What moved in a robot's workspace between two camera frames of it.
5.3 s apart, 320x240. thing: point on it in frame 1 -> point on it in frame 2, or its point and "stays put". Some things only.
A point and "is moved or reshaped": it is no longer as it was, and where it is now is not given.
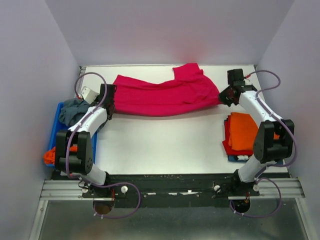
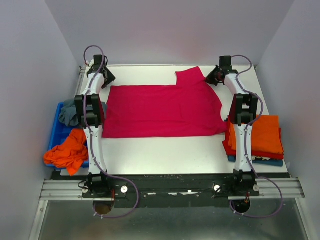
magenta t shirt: (189, 90) is moved or reshaped
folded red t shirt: (229, 150) stays put
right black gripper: (222, 96) -> (209, 78)
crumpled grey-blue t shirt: (72, 110) stays put
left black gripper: (96, 100) -> (110, 78)
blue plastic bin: (57, 126) stays put
